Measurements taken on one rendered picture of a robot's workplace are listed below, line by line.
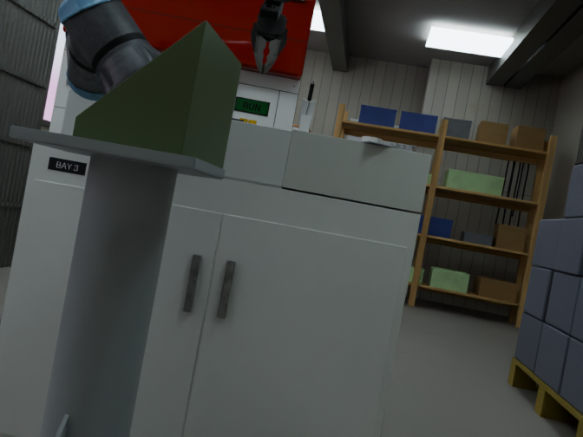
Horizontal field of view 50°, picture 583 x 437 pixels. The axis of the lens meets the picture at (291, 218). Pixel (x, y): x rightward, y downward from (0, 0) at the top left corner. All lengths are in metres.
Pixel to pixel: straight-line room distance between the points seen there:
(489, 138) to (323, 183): 5.81
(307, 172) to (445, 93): 6.81
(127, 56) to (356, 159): 0.63
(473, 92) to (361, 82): 1.51
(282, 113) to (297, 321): 0.87
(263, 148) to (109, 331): 0.62
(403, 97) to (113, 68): 7.67
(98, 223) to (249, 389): 0.64
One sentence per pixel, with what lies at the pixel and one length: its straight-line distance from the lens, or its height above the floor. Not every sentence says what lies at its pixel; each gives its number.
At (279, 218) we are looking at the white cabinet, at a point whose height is 0.74.
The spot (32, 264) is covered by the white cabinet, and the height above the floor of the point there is 0.53.
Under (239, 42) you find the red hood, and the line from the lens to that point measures 2.17.
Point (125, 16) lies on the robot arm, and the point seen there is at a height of 1.06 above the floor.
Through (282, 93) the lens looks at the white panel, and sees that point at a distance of 2.18.
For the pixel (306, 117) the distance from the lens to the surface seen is 1.82.
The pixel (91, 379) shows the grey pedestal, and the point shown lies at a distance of 1.18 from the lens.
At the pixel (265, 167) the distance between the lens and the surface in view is 1.52.
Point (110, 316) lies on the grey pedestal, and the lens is 1.15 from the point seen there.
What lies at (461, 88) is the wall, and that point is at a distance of 8.32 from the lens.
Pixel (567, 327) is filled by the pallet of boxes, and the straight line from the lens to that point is 3.26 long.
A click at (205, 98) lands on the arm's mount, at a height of 0.93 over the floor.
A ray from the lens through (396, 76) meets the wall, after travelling 8.78.
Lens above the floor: 0.76
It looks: level
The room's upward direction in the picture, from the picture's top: 10 degrees clockwise
